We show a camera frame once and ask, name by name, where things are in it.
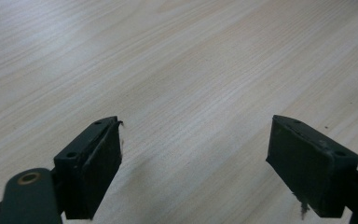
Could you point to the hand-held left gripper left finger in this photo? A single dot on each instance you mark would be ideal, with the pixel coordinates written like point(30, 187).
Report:
point(87, 174)

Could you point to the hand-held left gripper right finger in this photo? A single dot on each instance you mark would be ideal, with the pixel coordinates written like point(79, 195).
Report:
point(307, 168)

